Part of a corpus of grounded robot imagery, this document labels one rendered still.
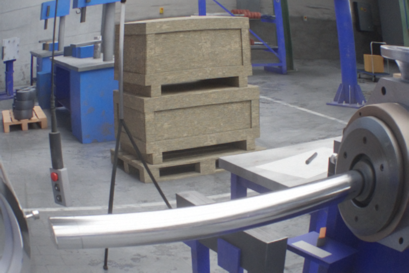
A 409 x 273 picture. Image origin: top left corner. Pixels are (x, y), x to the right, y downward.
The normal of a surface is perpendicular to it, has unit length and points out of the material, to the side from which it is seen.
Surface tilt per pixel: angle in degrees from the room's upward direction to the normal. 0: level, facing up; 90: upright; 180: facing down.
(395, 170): 79
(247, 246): 90
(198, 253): 90
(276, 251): 90
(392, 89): 90
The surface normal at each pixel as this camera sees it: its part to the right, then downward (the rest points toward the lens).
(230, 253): -0.91, 0.10
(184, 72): 0.52, 0.14
